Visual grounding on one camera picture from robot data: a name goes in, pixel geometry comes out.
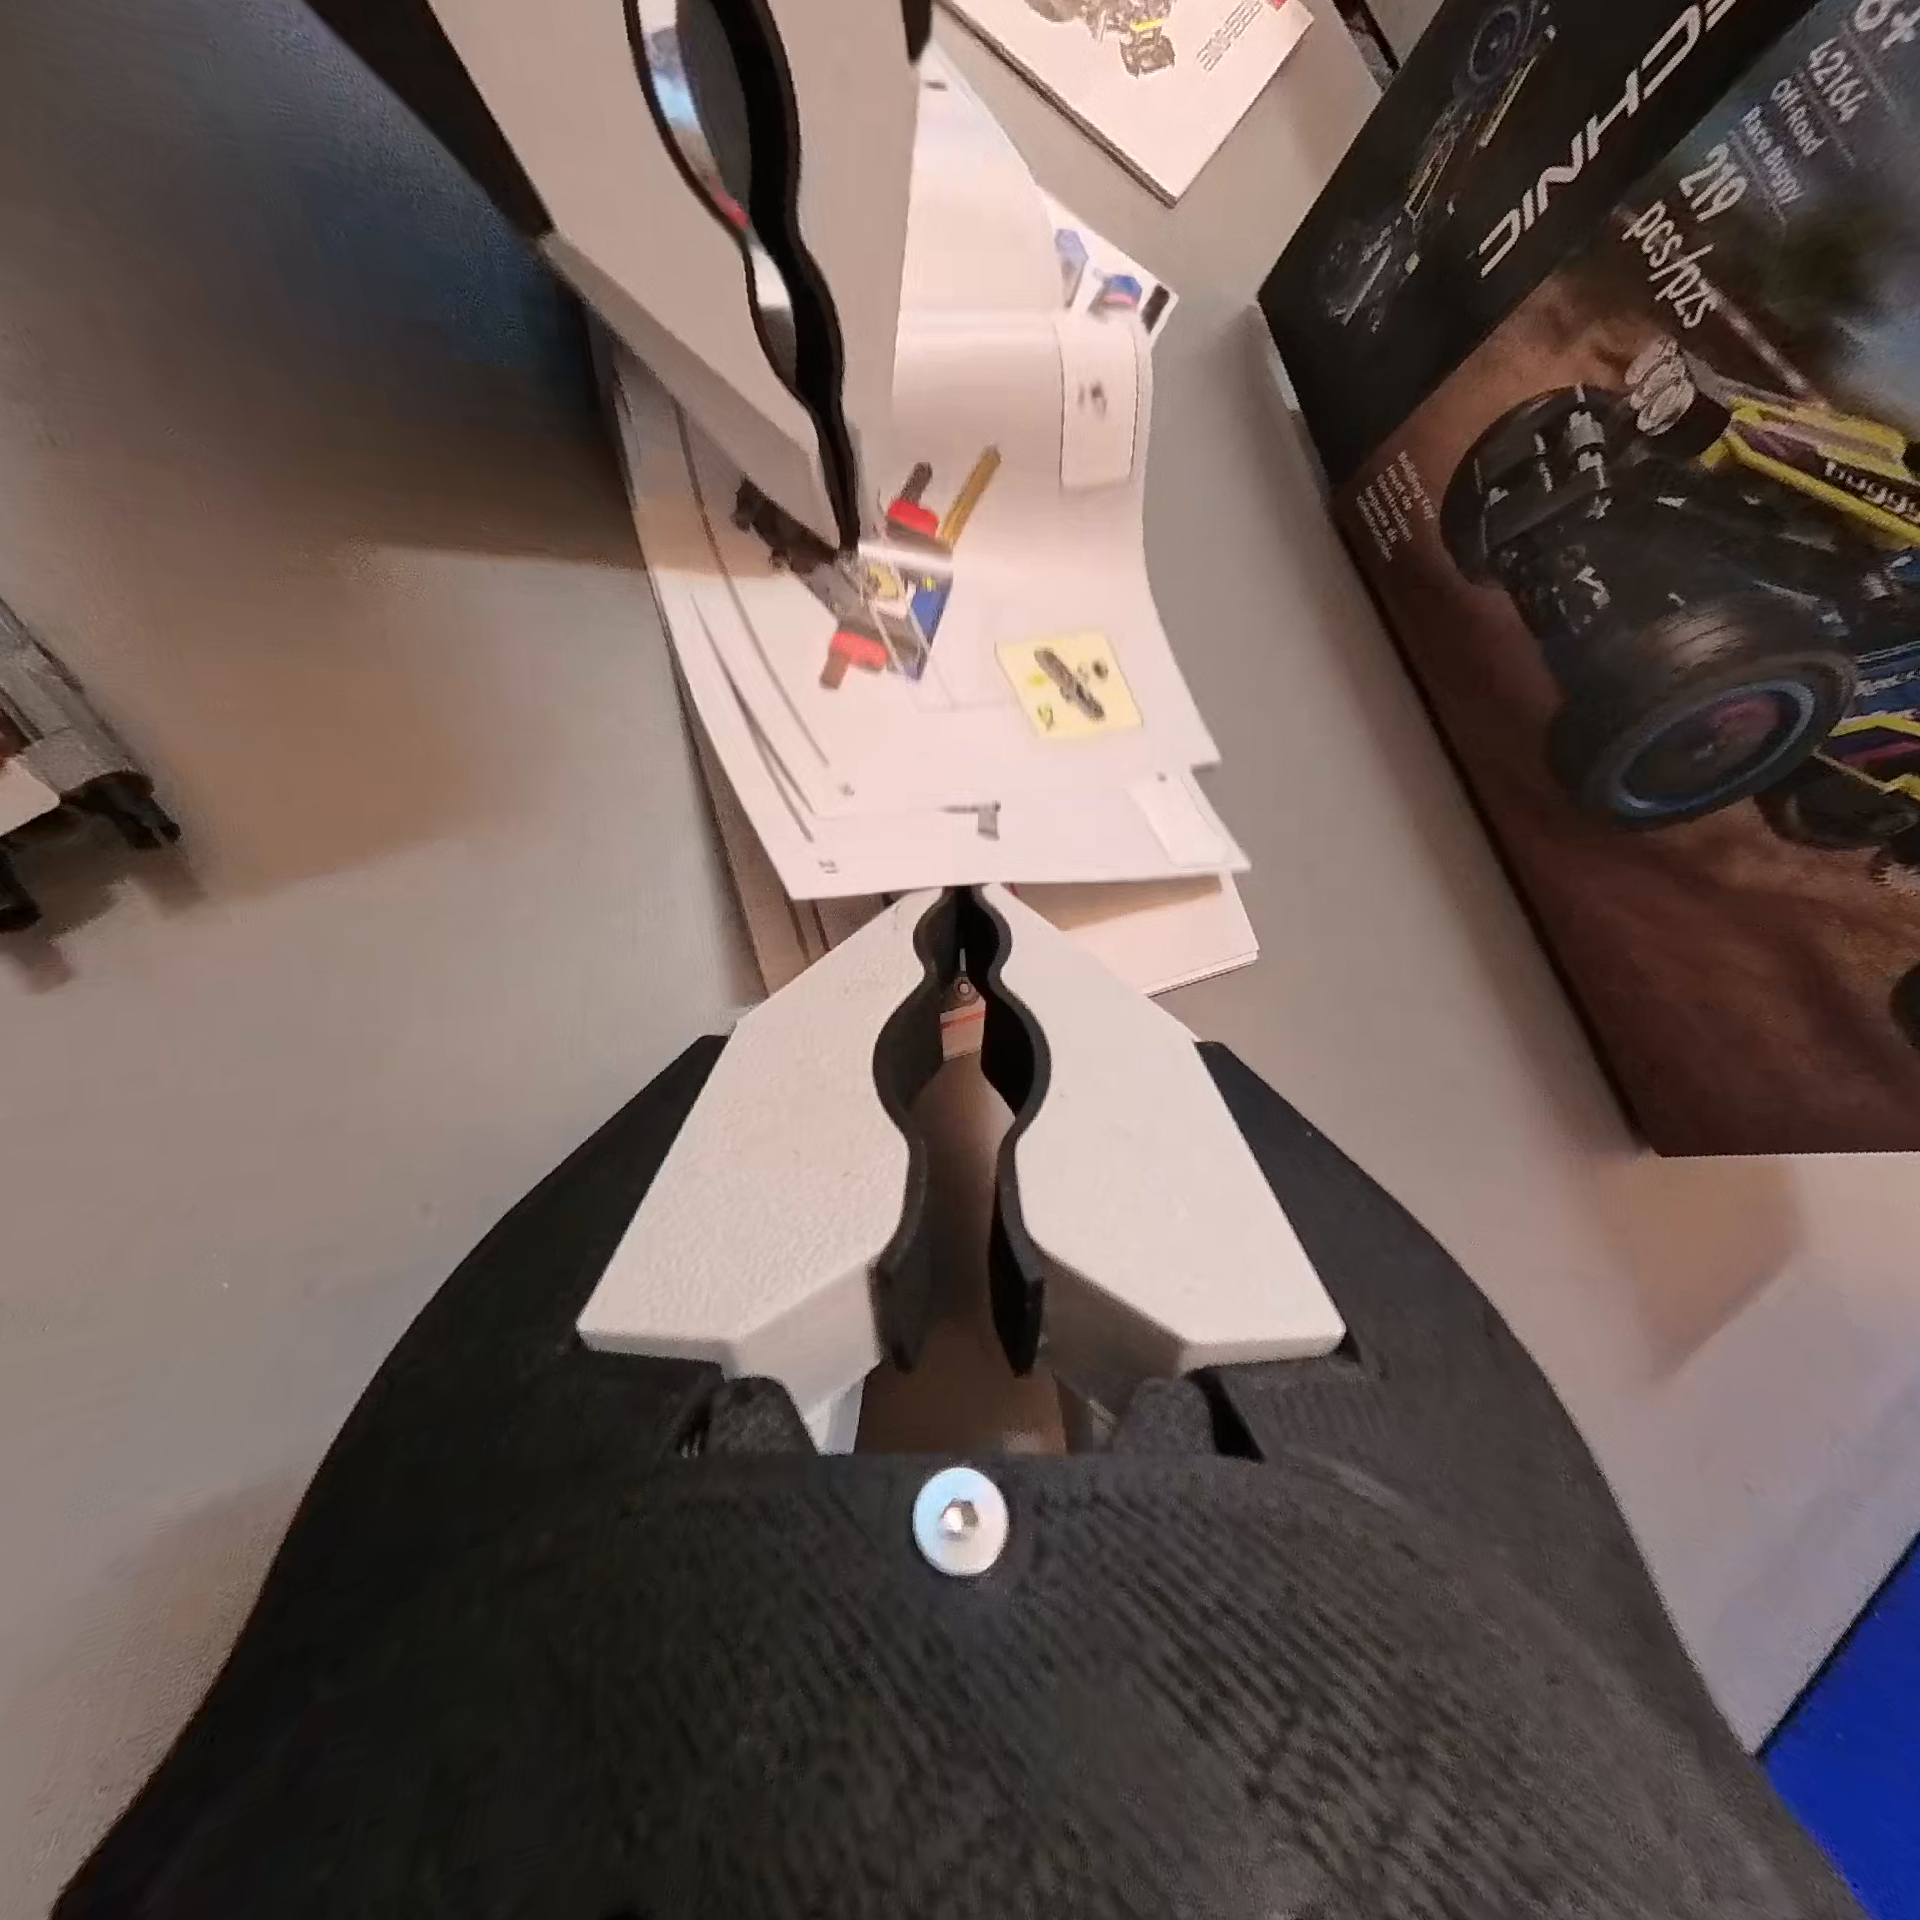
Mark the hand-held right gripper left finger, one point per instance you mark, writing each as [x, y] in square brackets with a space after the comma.
[750, 1199]

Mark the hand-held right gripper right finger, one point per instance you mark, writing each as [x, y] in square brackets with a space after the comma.
[1169, 1199]

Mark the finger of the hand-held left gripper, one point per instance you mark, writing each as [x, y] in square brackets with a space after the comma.
[863, 181]
[600, 194]

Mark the instruction booklet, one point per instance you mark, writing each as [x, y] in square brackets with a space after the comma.
[1020, 781]

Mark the toy brick vehicle assembly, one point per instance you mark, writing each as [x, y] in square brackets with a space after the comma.
[61, 719]

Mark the dark toy set box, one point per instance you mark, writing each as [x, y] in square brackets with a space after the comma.
[1575, 601]

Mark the white leaflet with vehicle picture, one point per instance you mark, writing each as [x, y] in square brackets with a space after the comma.
[1155, 105]

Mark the blue storage bin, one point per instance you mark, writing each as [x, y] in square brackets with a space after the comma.
[1853, 1771]

